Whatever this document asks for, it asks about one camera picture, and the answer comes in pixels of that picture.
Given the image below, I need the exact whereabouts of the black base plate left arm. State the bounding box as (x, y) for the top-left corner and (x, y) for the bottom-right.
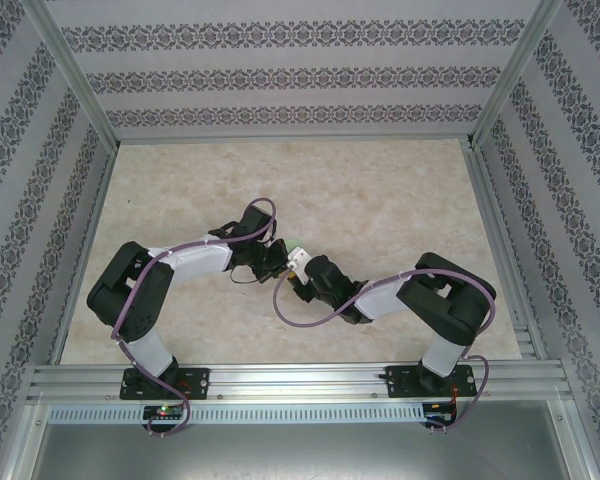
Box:
(121, 367), (211, 401)

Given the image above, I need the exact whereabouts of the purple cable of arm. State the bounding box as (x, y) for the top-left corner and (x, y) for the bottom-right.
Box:
(272, 268), (497, 436)
(110, 198), (280, 440)

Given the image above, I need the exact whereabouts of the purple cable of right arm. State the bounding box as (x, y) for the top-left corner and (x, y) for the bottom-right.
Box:
(272, 268), (497, 436)

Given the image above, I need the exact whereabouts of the small circuit board green light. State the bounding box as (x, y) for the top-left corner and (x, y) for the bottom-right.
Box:
(143, 405), (184, 420)

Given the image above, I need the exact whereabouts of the aluminium side rail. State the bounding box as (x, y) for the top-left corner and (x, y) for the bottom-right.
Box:
(462, 142), (549, 361)
(49, 144), (119, 366)

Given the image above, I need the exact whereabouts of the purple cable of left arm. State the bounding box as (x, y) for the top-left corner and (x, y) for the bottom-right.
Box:
(110, 198), (280, 440)

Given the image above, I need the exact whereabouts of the grey metal tray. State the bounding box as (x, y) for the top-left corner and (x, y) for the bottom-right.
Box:
(9, 403), (599, 480)

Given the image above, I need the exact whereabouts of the black base plate right arm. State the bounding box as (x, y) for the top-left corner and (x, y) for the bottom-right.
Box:
(385, 364), (478, 400)

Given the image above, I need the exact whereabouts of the aluminium frame crossbar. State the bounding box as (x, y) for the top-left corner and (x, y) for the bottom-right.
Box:
(112, 132), (476, 147)

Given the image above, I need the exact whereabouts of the aluminium mounting rail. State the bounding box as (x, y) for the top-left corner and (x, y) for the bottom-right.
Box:
(27, 362), (574, 407)

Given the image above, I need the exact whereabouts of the slotted grey cable duct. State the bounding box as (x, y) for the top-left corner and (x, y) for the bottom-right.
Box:
(47, 402), (426, 425)

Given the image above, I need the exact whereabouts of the thin black cable loop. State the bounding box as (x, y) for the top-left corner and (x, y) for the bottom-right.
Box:
(228, 262), (262, 287)

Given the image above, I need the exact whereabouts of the aluminium frame post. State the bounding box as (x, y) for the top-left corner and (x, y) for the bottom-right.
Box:
(472, 0), (565, 147)
(23, 0), (120, 147)

